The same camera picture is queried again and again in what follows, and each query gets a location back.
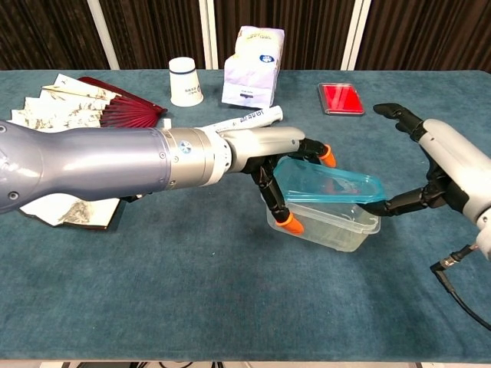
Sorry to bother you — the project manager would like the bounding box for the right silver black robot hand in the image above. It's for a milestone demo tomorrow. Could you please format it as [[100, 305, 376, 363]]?
[[361, 102, 491, 228]]

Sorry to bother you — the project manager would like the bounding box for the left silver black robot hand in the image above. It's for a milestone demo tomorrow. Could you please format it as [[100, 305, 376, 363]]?
[[222, 126, 338, 236]]

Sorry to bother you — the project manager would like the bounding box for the translucent blue lid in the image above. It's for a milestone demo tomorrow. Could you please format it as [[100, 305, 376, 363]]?
[[272, 156, 388, 205]]

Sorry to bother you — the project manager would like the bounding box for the clear plastic container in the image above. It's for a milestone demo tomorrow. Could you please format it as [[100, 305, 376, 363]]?
[[261, 191, 382, 254]]

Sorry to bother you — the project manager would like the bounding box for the white toothpaste tube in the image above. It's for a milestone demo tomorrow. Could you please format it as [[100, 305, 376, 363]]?
[[199, 105, 285, 136]]

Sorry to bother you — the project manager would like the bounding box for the lavender white paper bag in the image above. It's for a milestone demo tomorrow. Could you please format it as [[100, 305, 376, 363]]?
[[221, 25, 286, 110]]

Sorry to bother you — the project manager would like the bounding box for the red ink pad case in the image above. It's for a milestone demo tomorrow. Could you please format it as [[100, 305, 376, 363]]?
[[317, 82, 366, 117]]

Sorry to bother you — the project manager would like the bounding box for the white paper cup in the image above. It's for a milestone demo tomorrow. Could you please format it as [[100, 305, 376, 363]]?
[[169, 57, 205, 108]]

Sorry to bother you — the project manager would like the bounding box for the teal velvet tablecloth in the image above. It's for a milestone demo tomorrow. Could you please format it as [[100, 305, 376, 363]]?
[[0, 68, 491, 363]]

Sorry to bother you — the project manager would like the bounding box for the painted paper folding fan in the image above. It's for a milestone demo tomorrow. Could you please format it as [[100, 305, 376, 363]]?
[[10, 73, 169, 232]]

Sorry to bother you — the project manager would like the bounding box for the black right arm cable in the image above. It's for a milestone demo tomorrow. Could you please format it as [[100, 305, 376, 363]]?
[[430, 244, 491, 333]]

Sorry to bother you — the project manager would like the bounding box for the white partition post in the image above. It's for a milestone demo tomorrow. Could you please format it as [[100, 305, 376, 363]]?
[[198, 0, 221, 71], [86, 0, 121, 71], [340, 0, 373, 71]]

